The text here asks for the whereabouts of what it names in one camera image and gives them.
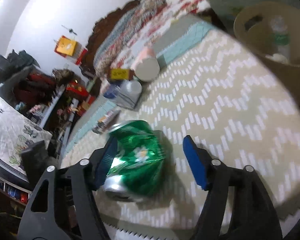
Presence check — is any pile of clothes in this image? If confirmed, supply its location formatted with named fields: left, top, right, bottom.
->
left=0, top=50, right=55, bottom=100

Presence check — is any brown handbag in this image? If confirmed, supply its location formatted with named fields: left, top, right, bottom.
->
left=52, top=69, right=75, bottom=85

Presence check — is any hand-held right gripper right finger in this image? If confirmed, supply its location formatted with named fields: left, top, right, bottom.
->
left=182, top=135, right=283, bottom=240

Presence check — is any bed with patterned bedding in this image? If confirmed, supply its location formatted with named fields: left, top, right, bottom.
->
left=60, top=12, right=300, bottom=240

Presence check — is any yellow cardboard box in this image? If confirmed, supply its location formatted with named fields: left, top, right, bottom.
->
left=109, top=68, right=136, bottom=84

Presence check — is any folded floral quilt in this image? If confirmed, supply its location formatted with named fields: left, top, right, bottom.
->
left=93, top=0, right=170, bottom=78

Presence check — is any crushed green can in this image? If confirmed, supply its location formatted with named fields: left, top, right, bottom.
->
left=100, top=120, right=169, bottom=203

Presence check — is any beige plastic bin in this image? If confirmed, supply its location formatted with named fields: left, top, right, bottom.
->
left=234, top=1, right=300, bottom=105

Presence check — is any floral bedsheet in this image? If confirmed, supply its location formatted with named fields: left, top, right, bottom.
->
left=115, top=0, right=213, bottom=68

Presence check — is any clear plastic bag blue print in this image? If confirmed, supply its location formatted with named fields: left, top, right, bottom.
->
left=103, top=79, right=143, bottom=110

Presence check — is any white printed cloth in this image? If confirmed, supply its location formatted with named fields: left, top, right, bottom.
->
left=0, top=90, right=53, bottom=178

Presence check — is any grey wall shelf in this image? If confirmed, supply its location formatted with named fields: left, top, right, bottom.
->
left=0, top=65, right=90, bottom=205

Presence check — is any pink paper cup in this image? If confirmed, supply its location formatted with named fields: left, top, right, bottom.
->
left=130, top=46, right=161, bottom=82

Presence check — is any red gift bag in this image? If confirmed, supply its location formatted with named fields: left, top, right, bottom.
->
left=65, top=84, right=90, bottom=98

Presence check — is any silver foil wrapper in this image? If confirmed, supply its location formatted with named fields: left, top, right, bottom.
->
left=92, top=109, right=120, bottom=134

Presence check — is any clear plastic bottle green label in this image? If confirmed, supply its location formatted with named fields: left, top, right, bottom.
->
left=270, top=16, right=292, bottom=63

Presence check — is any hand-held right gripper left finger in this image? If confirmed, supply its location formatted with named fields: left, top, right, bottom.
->
left=17, top=136, right=120, bottom=240

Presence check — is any carved wooden headboard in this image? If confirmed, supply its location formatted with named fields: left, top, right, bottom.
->
left=80, top=0, right=142, bottom=80

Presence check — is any yellow paper bag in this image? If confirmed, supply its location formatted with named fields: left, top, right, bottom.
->
left=54, top=35, right=78, bottom=57

